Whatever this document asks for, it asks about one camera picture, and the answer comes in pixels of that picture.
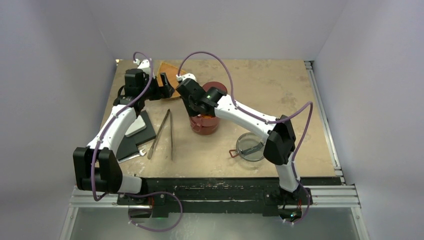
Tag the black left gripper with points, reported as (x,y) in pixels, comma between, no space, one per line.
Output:
(161,92)

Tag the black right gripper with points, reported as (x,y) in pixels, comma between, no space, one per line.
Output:
(191,112)

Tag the orange fried chicken wing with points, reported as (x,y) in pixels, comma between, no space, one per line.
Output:
(207,116)

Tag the glass lid with red clasp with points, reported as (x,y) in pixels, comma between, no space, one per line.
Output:
(249,147)

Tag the dark red steel lunch pot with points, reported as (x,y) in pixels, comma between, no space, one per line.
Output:
(204,130)

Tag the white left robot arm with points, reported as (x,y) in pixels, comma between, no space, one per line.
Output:
(95,165)

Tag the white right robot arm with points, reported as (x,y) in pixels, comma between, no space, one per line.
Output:
(277,135)

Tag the white small device box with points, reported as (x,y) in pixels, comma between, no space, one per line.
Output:
(137,126)

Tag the woven bamboo basket tray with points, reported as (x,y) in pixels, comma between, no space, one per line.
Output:
(171,73)

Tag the dark red round lid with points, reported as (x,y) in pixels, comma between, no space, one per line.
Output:
(215,84)

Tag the steel wrench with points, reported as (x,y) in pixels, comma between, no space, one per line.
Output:
(141,153)

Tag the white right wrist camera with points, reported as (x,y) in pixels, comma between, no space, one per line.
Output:
(185,76)

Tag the black network switch box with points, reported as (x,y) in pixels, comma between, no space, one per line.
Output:
(129,145)

